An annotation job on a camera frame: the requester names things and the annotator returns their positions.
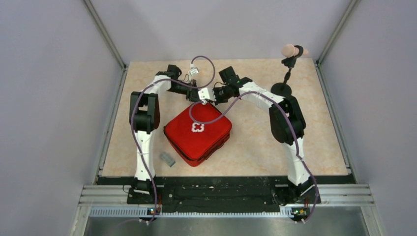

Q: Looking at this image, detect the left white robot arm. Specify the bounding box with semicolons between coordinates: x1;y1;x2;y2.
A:
129;64;199;203

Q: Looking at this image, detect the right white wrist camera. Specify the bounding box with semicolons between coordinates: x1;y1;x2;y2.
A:
198;88;216;105

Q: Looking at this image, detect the red black medicine kit bag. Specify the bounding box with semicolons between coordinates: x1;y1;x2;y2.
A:
163;104;232;167

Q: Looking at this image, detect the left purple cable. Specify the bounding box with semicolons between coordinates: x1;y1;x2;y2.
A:
130;56;216;224

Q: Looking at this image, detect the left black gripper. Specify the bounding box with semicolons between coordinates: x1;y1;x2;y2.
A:
168;80;204;104

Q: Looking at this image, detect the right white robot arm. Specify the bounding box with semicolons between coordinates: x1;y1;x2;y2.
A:
214;66;311;203

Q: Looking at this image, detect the grey blue pill blister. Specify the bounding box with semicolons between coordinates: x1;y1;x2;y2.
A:
160;152;176;167

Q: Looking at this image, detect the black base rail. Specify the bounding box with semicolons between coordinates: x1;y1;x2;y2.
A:
127;176;321;213

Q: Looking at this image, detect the black microphone stand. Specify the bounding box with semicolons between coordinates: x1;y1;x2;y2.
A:
270;44;309;97

